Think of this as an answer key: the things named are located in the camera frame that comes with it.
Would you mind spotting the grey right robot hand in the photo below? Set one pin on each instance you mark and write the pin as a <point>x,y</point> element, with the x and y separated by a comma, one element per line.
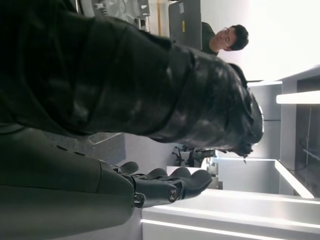
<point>100,82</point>

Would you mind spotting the grey laptop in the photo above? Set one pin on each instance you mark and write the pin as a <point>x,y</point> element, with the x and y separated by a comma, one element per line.
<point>185,23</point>

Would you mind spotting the person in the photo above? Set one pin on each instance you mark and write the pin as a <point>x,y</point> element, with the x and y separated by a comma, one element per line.
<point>225,38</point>

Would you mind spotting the white lit display plinth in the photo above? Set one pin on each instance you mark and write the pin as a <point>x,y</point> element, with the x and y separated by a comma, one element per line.
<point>225,215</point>
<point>250,175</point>

